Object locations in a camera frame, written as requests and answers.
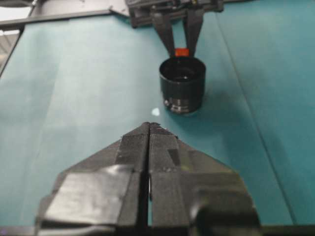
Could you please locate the black table frame rail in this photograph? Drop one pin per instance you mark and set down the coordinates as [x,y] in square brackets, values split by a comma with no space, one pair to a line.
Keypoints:
[73,8]

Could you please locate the black table side rail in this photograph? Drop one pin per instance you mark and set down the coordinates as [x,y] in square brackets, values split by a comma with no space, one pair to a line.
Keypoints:
[12,49]

